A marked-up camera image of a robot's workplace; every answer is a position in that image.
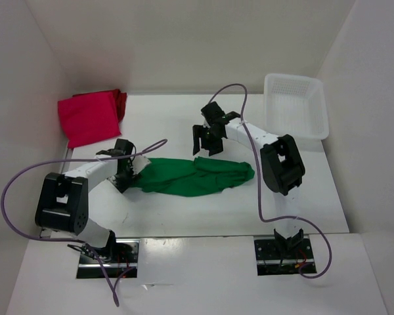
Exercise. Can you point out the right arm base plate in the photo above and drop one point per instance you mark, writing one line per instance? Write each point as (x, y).
(270, 262)

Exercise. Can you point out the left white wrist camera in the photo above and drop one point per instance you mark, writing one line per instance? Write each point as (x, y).
(139, 163)

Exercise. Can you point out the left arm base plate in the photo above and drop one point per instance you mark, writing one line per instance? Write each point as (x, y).
(124, 264)

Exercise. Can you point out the green t shirt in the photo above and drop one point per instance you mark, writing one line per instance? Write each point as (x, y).
(192, 178)

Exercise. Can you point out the white plastic basket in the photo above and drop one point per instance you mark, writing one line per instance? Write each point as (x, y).
(295, 105)

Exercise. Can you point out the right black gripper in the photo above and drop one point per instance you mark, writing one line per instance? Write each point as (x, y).
(197, 132)

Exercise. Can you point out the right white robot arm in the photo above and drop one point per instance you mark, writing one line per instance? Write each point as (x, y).
(277, 159)

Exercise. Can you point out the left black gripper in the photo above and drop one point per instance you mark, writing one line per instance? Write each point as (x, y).
(123, 186)

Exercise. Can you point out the pink t shirt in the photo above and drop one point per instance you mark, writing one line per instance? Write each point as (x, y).
(88, 119)

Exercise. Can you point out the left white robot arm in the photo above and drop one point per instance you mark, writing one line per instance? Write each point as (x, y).
(64, 202)

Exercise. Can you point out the dark red t shirt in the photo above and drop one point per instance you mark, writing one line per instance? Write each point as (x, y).
(119, 98)

